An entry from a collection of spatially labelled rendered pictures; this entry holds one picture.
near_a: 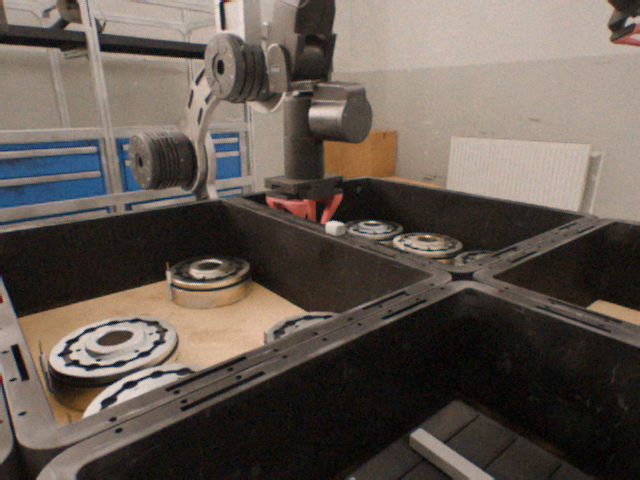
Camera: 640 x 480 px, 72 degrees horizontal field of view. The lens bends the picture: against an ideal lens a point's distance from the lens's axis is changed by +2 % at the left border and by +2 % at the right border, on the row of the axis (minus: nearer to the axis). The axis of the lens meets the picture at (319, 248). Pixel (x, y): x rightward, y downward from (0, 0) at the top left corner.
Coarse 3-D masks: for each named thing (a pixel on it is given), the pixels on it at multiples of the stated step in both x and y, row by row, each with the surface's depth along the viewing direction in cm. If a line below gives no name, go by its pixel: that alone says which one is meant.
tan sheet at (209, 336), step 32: (160, 288) 57; (256, 288) 57; (32, 320) 49; (64, 320) 49; (96, 320) 49; (192, 320) 49; (224, 320) 49; (256, 320) 49; (32, 352) 43; (192, 352) 43; (224, 352) 43; (64, 416) 34
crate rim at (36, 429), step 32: (64, 224) 51; (288, 224) 50; (384, 256) 40; (0, 288) 33; (416, 288) 33; (0, 320) 28; (352, 320) 28; (0, 352) 25; (256, 352) 25; (32, 384) 22; (192, 384) 22; (32, 416) 20; (96, 416) 20; (128, 416) 20; (32, 448) 18; (64, 448) 18
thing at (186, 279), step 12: (180, 264) 57; (240, 264) 58; (180, 276) 54; (192, 276) 53; (204, 276) 53; (216, 276) 53; (228, 276) 53; (240, 276) 53; (192, 288) 51; (204, 288) 51
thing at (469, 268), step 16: (368, 176) 81; (256, 192) 67; (448, 192) 68; (464, 192) 67; (272, 208) 57; (528, 208) 59; (544, 208) 57; (560, 208) 57; (320, 224) 50; (576, 224) 50; (368, 240) 44; (528, 240) 44; (544, 240) 44; (416, 256) 40; (496, 256) 40; (448, 272) 36; (464, 272) 36
